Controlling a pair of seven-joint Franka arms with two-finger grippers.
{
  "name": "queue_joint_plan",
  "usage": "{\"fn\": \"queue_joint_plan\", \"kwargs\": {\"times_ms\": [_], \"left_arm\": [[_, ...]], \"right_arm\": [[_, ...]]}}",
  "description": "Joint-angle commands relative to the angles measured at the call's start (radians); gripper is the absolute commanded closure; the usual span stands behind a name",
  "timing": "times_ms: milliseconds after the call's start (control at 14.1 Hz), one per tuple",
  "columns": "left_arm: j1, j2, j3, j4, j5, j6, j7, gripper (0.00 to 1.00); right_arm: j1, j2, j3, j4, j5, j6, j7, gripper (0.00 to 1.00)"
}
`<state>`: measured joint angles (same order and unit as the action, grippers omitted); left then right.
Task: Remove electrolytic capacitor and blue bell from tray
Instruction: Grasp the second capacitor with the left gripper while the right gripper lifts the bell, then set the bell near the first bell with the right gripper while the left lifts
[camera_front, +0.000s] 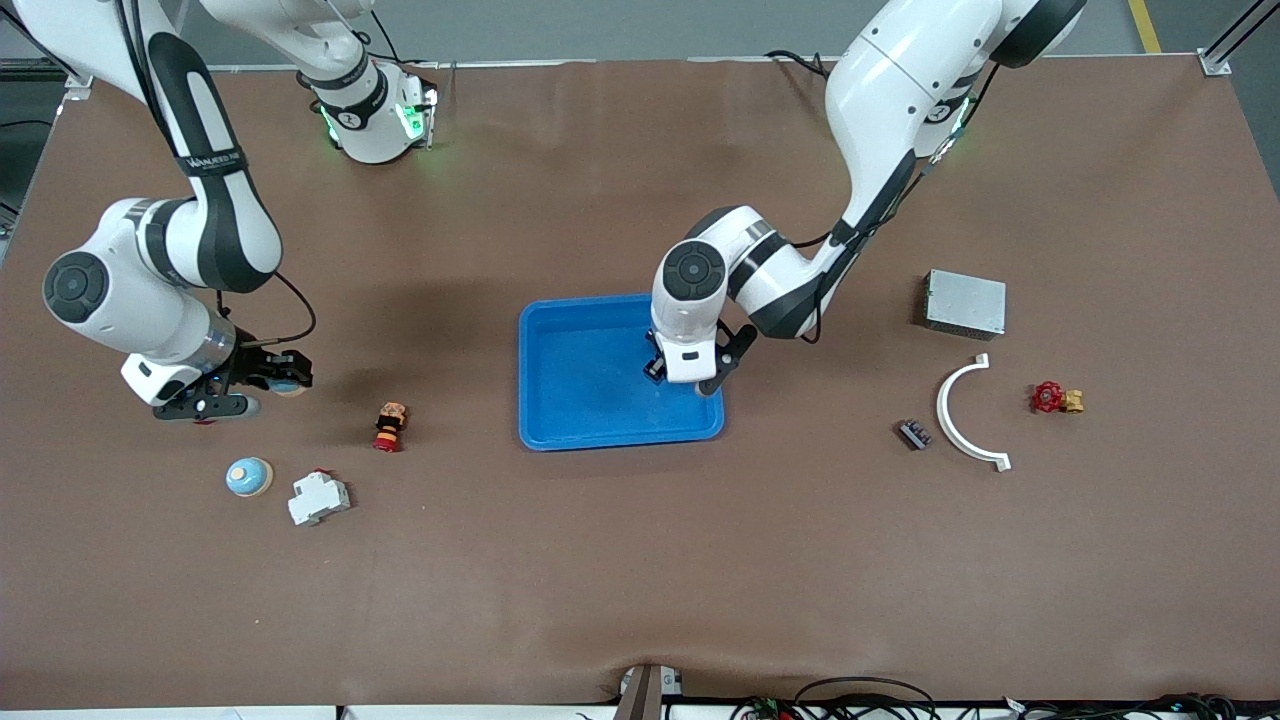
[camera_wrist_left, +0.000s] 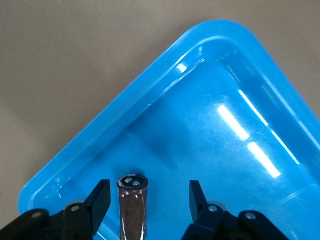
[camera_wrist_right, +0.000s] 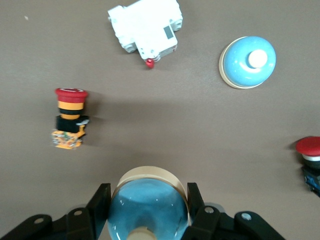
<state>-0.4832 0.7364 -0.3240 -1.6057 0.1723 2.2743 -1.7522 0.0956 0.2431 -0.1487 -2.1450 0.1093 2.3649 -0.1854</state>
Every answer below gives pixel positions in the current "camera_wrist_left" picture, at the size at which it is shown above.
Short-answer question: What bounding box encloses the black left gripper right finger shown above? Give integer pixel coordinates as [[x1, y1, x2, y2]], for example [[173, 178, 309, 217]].
[[183, 179, 291, 240]]

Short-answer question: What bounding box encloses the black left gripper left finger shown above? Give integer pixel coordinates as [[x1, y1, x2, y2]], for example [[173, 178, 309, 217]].
[[0, 179, 112, 240]]

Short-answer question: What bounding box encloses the dark brown cylindrical capacitor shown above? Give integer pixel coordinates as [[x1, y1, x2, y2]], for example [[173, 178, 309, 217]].
[[116, 174, 149, 240]]

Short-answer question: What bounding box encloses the blue plastic tray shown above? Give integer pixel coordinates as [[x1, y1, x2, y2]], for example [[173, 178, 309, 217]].
[[19, 19, 320, 240]]

